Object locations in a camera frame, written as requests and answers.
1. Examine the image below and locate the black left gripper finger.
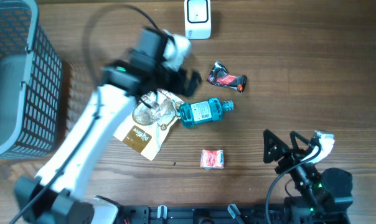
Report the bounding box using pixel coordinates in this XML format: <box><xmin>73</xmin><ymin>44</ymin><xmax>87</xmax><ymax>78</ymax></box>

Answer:
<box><xmin>167</xmin><ymin>68</ymin><xmax>187</xmax><ymax>95</ymax></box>
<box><xmin>184</xmin><ymin>70</ymin><xmax>202</xmax><ymax>97</ymax></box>

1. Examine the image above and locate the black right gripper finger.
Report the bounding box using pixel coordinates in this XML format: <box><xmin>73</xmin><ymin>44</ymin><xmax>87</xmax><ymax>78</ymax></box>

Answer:
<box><xmin>263</xmin><ymin>129</ymin><xmax>289</xmax><ymax>164</ymax></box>
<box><xmin>289</xmin><ymin>131</ymin><xmax>312</xmax><ymax>153</ymax></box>

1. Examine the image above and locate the blue mouthwash bottle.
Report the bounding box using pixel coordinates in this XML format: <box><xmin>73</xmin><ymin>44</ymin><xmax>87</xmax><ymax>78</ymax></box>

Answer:
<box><xmin>179</xmin><ymin>98</ymin><xmax>234</xmax><ymax>128</ymax></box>

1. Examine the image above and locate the black red snack wrapper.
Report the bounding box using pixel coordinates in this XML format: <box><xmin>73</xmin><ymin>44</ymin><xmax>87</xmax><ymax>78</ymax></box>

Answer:
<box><xmin>207</xmin><ymin>61</ymin><xmax>248</xmax><ymax>93</ymax></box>

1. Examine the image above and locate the white brown snack pouch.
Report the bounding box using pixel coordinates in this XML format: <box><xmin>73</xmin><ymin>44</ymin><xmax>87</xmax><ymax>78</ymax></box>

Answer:
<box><xmin>114</xmin><ymin>89</ymin><xmax>184</xmax><ymax>161</ymax></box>

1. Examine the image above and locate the red snack packet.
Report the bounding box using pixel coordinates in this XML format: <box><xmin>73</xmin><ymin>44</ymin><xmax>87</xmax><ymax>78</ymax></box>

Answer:
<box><xmin>200</xmin><ymin>149</ymin><xmax>224</xmax><ymax>169</ymax></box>

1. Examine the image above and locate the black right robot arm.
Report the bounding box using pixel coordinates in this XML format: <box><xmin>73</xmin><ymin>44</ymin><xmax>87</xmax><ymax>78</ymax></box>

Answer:
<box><xmin>263</xmin><ymin>129</ymin><xmax>354</xmax><ymax>223</ymax></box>

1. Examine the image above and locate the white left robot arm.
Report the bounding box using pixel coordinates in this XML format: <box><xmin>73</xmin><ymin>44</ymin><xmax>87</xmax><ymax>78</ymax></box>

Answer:
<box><xmin>14</xmin><ymin>28</ymin><xmax>201</xmax><ymax>223</ymax></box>

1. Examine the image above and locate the white barcode scanner box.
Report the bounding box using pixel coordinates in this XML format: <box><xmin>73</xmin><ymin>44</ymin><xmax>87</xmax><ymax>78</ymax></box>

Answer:
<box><xmin>184</xmin><ymin>0</ymin><xmax>212</xmax><ymax>40</ymax></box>

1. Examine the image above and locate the grey plastic shopping basket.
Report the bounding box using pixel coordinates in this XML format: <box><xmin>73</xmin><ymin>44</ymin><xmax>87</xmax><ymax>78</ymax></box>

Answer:
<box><xmin>0</xmin><ymin>0</ymin><xmax>63</xmax><ymax>159</ymax></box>

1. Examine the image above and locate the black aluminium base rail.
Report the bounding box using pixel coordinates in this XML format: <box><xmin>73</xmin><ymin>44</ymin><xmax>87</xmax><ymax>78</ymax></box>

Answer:
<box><xmin>119</xmin><ymin>203</ymin><xmax>350</xmax><ymax>224</ymax></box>

